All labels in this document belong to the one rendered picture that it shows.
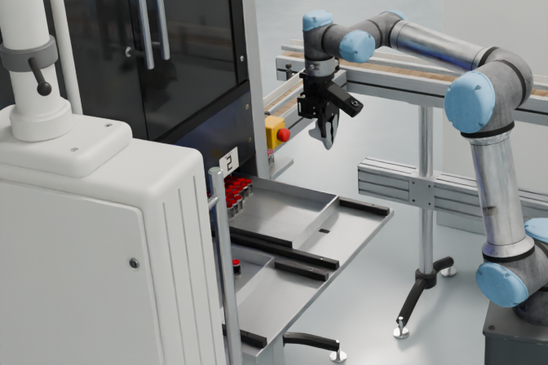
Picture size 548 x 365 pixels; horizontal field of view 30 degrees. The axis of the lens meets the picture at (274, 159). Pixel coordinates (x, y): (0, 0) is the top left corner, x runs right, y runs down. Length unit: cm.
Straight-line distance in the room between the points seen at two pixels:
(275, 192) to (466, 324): 120
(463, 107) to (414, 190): 148
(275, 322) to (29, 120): 93
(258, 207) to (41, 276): 116
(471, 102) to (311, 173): 271
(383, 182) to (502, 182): 147
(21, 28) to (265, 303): 107
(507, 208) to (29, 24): 114
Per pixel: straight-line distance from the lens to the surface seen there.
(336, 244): 261
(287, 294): 244
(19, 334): 186
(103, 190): 157
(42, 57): 161
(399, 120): 531
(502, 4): 390
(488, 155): 222
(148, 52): 228
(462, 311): 388
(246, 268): 254
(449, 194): 358
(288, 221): 272
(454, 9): 397
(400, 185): 365
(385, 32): 249
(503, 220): 227
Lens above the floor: 227
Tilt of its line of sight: 27 degrees down
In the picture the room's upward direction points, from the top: 4 degrees counter-clockwise
